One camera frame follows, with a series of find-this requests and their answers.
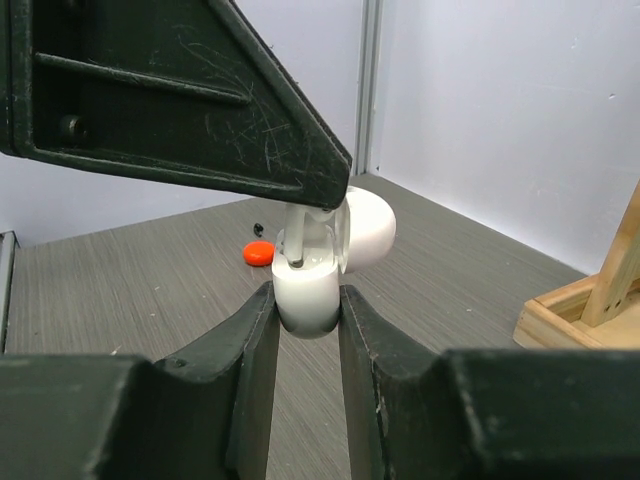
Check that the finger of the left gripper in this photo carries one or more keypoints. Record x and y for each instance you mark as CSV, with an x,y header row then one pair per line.
x,y
177,92

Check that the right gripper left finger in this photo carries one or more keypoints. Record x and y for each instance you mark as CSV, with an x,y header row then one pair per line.
x,y
203,412

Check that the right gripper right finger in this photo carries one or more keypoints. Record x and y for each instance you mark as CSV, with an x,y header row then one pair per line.
x,y
412,413

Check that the white earbud charging case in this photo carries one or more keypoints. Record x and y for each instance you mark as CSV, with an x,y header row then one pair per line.
x,y
356,235

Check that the white earbud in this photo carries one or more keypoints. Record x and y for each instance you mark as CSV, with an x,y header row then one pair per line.
x,y
294,234

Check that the orange earbud charging case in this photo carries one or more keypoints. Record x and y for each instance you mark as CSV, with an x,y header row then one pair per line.
x,y
259,253

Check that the black earbud left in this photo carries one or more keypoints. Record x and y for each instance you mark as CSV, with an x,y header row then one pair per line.
x,y
258,230

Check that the wooden clothes rack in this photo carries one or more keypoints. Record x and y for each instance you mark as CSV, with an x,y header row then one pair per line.
x,y
599,311

